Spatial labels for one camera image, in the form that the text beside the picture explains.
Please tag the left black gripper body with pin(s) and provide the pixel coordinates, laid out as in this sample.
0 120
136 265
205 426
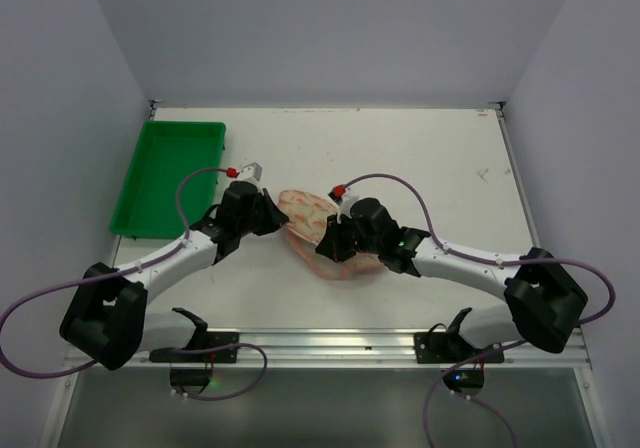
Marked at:
263 213

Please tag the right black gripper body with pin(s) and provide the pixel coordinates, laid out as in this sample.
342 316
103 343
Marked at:
338 241

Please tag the floral laundry bag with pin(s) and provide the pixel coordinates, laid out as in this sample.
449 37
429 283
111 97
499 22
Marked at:
308 215

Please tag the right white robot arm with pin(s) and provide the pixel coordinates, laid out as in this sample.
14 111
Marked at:
540 303

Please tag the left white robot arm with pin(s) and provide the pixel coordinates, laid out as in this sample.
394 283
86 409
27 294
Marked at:
107 318

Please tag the green plastic tray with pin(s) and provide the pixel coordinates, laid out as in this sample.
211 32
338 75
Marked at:
165 154

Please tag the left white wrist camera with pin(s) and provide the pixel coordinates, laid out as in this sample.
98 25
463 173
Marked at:
251 173

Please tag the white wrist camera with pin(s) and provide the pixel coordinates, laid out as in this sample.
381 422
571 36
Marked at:
251 173
344 197

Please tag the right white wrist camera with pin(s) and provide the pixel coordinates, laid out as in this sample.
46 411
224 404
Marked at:
344 197

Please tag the aluminium mounting rail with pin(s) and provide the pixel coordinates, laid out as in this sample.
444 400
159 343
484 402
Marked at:
387 348

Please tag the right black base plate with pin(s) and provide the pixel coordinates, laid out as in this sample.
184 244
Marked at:
443 348

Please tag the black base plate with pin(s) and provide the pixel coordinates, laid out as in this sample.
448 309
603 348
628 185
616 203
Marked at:
443 348
203 341

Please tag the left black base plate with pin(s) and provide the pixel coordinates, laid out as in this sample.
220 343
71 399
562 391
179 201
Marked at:
203 341

